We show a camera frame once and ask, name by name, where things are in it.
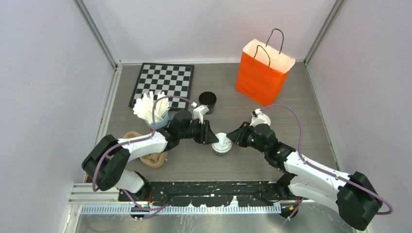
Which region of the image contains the purple cable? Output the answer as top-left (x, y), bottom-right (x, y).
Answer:
top-left (259, 103), bottom-right (394, 222)
top-left (92, 95), bottom-right (198, 222)

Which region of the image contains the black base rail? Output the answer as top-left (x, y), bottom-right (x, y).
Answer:
top-left (130, 181), bottom-right (302, 207)

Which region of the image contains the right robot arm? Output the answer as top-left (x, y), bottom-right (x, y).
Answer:
top-left (227, 122), bottom-right (383, 231)

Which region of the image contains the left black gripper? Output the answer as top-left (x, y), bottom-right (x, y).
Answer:
top-left (179, 119), bottom-right (218, 145)

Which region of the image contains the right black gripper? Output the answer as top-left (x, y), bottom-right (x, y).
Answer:
top-left (226, 122), bottom-right (267, 154)

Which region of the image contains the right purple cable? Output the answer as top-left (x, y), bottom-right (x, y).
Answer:
top-left (259, 103), bottom-right (394, 222)

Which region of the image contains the white cup lid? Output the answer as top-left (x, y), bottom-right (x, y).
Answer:
top-left (257, 113), bottom-right (271, 126)

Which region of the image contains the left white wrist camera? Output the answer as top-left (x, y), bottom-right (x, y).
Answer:
top-left (191, 102), bottom-right (209, 124)

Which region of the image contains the white sip lid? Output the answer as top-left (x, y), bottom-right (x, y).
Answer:
top-left (211, 133), bottom-right (232, 151)

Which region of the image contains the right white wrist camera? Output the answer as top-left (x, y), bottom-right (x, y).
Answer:
top-left (250, 108), bottom-right (271, 127)

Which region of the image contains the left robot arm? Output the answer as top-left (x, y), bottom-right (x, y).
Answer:
top-left (81, 110), bottom-right (219, 201)

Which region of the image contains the black paper cup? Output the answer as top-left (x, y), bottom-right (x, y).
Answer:
top-left (198, 91), bottom-right (217, 114)
top-left (214, 150), bottom-right (229, 156)

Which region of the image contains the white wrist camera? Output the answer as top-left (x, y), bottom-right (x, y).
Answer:
top-left (191, 102), bottom-right (209, 124)
top-left (250, 108), bottom-right (271, 127)

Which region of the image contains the tan cardboard cup carrier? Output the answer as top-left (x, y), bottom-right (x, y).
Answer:
top-left (123, 131), bottom-right (168, 168)

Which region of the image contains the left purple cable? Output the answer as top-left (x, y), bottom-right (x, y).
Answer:
top-left (92, 95), bottom-right (198, 222)

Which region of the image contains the light blue cup holder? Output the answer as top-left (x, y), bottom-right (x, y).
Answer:
top-left (146, 113), bottom-right (170, 129)

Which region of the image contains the orange paper bag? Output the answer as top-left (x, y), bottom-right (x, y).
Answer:
top-left (235, 28), bottom-right (296, 106)

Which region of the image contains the black white chessboard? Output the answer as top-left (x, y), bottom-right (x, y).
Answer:
top-left (129, 63), bottom-right (194, 111)

